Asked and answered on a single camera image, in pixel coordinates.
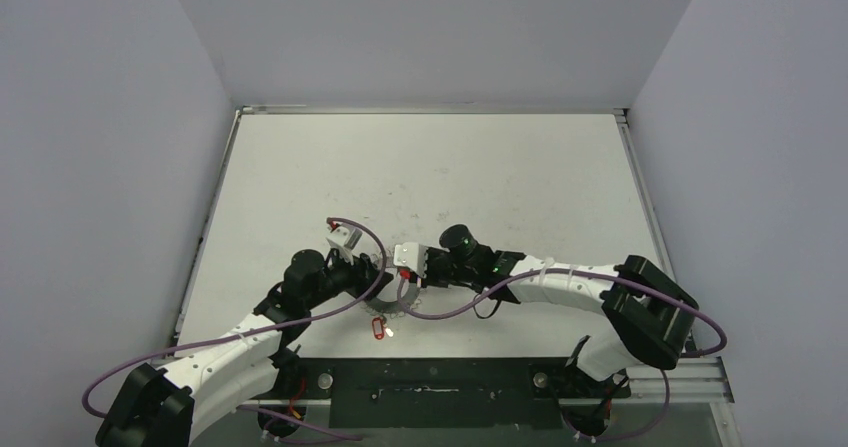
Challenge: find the black tagged key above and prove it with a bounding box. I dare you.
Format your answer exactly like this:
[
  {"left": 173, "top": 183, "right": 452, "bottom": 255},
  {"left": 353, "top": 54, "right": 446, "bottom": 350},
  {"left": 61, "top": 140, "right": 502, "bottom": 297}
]
[{"left": 472, "top": 293, "right": 502, "bottom": 320}]

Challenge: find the red tagged key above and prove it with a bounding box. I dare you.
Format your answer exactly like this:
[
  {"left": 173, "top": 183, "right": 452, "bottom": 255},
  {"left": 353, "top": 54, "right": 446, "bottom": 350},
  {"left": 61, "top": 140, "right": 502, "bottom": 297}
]
[{"left": 371, "top": 317, "right": 394, "bottom": 341}]

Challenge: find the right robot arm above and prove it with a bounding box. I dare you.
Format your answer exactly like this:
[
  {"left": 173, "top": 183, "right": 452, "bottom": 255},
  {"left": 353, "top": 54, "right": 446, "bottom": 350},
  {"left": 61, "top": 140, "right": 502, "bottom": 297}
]
[{"left": 394, "top": 224, "right": 698, "bottom": 396}]

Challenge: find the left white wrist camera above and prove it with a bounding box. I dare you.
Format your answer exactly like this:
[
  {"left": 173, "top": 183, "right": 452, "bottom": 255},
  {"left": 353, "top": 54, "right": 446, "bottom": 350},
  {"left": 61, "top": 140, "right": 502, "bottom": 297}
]
[{"left": 326, "top": 224, "right": 362, "bottom": 264}]

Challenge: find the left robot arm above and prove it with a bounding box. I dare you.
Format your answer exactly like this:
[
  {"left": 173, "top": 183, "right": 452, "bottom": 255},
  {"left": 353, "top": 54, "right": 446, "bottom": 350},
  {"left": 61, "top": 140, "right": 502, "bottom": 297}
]
[{"left": 95, "top": 249, "right": 393, "bottom": 446}]

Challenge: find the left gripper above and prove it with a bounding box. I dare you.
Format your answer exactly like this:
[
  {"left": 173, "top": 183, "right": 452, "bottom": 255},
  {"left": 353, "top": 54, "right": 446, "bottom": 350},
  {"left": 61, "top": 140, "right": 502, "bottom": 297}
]
[{"left": 306, "top": 246, "right": 392, "bottom": 310}]

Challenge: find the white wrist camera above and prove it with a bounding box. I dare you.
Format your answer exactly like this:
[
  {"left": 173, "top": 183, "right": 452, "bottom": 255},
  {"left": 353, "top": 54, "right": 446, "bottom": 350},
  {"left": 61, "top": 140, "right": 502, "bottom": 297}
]
[
  {"left": 326, "top": 224, "right": 362, "bottom": 264},
  {"left": 393, "top": 242, "right": 427, "bottom": 281}
]

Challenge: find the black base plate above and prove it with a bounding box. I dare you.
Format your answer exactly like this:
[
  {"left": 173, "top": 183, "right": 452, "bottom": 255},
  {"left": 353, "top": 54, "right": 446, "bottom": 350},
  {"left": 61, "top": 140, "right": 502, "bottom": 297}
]
[{"left": 257, "top": 357, "right": 631, "bottom": 429}]

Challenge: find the aluminium frame rail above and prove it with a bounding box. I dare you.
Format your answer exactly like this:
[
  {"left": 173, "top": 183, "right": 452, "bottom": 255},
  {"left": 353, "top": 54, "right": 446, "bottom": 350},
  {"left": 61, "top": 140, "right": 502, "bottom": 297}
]
[{"left": 256, "top": 357, "right": 734, "bottom": 405}]

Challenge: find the metal key organizer disc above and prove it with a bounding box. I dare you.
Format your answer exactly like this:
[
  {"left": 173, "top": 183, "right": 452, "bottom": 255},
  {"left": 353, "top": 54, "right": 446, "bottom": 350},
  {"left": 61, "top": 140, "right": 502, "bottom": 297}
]
[{"left": 362, "top": 253, "right": 424, "bottom": 318}]

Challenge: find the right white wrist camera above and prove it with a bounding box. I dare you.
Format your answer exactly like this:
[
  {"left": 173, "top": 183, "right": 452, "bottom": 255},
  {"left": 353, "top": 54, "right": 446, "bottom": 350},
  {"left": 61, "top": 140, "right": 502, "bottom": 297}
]
[{"left": 393, "top": 242, "right": 427, "bottom": 281}]

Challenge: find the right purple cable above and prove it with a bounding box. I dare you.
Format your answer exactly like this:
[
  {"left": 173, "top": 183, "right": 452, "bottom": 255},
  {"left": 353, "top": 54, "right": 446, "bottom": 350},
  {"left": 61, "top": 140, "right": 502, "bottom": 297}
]
[{"left": 395, "top": 268, "right": 729, "bottom": 445}]

